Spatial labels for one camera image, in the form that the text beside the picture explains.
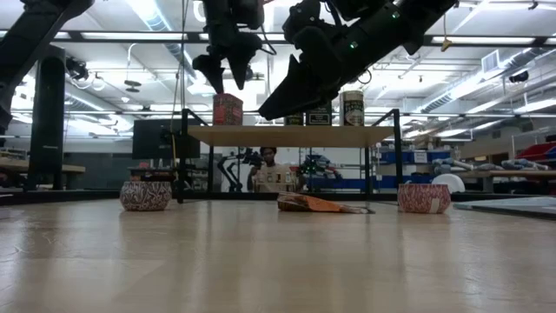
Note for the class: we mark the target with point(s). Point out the white air vent grille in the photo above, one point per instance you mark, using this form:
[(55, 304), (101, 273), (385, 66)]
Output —
[(491, 62)]

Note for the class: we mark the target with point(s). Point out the red smoked paprika tin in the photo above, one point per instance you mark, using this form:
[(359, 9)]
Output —
[(228, 111)]

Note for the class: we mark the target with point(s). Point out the tall black column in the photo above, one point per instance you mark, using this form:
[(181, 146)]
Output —
[(45, 130)]

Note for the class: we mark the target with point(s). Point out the purple patterned candle tin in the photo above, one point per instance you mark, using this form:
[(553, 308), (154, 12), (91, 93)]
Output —
[(145, 196)]

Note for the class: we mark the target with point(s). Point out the wooden shelf with black frame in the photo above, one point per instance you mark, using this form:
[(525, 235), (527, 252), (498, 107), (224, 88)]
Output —
[(260, 136)]

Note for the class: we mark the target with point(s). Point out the yellow hanging hook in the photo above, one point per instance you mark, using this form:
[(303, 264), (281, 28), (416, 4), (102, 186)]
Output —
[(446, 44)]

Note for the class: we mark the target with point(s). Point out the black spotlight on column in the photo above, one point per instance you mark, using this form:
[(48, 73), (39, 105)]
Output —
[(77, 68)]

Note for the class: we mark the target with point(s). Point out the black square spice tin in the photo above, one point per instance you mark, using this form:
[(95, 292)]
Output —
[(320, 118)]

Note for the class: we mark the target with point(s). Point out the black ceiling fixture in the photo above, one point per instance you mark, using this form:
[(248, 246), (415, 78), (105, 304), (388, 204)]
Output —
[(519, 77)]

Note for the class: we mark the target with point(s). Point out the cluttered wooden workbench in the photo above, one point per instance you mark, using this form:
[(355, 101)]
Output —
[(521, 174)]

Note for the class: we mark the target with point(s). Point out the black ceiling dome device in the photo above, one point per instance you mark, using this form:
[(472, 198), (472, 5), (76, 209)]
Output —
[(250, 74)]

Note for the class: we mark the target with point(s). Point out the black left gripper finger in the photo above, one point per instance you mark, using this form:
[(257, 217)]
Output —
[(242, 56), (213, 69)]

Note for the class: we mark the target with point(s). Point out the orange spice pouch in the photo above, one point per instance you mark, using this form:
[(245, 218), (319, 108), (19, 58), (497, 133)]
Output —
[(313, 204)]

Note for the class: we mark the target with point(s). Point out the blue storage bin rack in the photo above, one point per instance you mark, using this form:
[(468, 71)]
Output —
[(404, 156)]

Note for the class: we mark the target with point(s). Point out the black aluminium table frame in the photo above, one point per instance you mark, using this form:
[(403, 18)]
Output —
[(65, 197)]

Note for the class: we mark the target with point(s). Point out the white round object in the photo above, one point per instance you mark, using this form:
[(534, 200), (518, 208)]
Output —
[(452, 182)]

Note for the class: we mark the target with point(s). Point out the wooden workbench with dark base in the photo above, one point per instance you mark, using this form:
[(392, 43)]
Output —
[(43, 167)]

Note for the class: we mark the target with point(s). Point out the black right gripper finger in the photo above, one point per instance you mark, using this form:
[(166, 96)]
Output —
[(299, 93)]

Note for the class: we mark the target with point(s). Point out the tan-lidded white spice canister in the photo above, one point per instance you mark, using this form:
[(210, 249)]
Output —
[(352, 108)]

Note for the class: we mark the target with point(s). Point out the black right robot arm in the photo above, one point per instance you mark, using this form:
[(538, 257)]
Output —
[(382, 30)]

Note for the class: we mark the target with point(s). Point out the black monitor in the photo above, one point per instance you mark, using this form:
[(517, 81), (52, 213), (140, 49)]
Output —
[(150, 139)]

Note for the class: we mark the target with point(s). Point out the black overhead crossbar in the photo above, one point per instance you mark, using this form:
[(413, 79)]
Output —
[(76, 37)]

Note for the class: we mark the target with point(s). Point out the red storage bin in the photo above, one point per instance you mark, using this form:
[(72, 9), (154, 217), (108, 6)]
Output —
[(536, 152)]

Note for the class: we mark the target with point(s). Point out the Yellowstone poster book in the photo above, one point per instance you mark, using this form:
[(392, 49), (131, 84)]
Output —
[(512, 206)]

